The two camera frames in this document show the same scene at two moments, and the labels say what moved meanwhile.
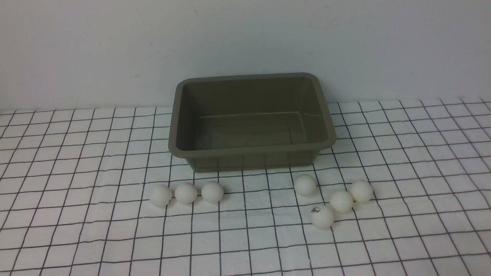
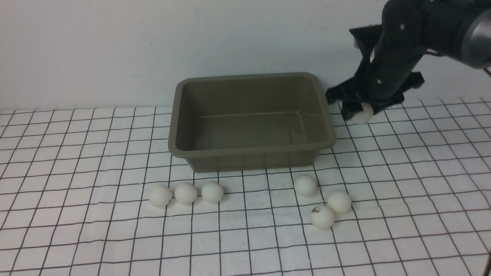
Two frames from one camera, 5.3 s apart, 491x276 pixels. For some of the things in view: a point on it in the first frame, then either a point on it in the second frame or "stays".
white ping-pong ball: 160,195 stays
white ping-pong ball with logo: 322,217 stays
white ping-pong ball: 341,202 stays
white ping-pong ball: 362,191 to 363,117
